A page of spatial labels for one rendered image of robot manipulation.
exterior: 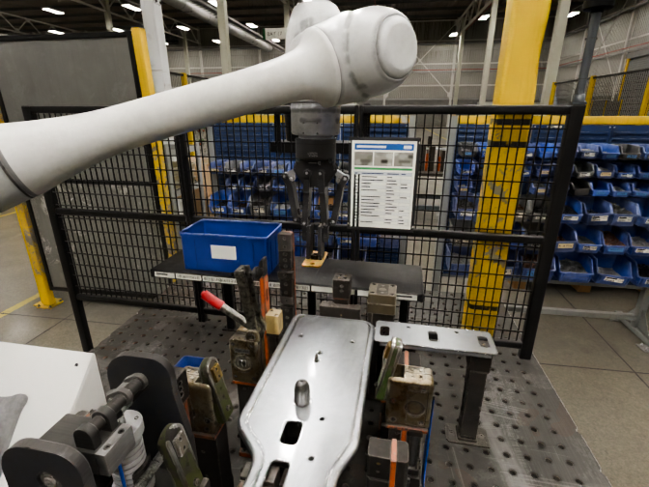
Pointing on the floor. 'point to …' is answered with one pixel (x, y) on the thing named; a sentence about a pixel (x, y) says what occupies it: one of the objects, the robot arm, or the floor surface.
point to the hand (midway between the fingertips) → (315, 241)
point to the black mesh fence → (320, 214)
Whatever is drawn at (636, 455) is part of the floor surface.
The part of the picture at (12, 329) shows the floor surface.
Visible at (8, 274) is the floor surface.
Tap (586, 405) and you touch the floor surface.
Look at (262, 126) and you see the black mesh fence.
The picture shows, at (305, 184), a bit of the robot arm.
